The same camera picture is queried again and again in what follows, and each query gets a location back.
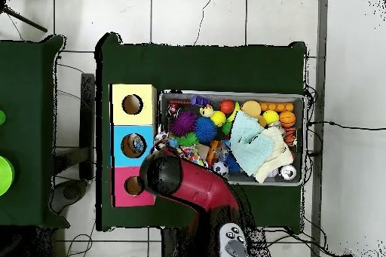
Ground large polka dot cloth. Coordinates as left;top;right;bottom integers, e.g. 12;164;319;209
152;130;209;167

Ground crushed clear plastic bottle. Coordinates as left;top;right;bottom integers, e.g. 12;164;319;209
131;135;146;153

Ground mint green muslin cloth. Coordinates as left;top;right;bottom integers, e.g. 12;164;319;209
229;111;275;177

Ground cream yellow cloth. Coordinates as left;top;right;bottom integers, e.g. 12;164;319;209
254;126;295;184

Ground shallow clear mesh bin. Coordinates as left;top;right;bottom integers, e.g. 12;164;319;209
157;89;309;187

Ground wooden box with three holes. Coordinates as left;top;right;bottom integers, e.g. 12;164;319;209
109;83;158;208

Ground purple spiky toy with eyes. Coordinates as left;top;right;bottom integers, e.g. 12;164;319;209
168;110;198;136

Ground blue spiky ball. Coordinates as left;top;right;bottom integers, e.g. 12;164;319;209
194;117;218;144

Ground green spiky ball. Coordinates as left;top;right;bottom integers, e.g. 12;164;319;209
176;132;200;147

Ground yellow plush duck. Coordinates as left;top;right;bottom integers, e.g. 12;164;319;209
199;104;215;118

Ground black white soccer ball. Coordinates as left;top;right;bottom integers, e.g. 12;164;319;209
212;161;230;177

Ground yellow ball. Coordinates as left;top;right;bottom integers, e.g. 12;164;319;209
262;109;280;125

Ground orange toy basketball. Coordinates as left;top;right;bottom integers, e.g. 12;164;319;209
278;111;297;129

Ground silver drink can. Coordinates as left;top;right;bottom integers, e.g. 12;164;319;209
280;164;298;182

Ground dark green side table cloth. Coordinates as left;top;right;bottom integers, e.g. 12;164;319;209
0;34;71;229

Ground large bright green round object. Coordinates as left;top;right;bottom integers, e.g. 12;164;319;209
0;155;16;197

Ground black tripod leg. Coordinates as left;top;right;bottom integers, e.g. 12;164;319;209
0;5;48;33

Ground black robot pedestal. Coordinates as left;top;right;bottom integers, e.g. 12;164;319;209
161;227;224;257

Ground black power cable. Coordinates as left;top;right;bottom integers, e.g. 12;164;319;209
307;120;386;131

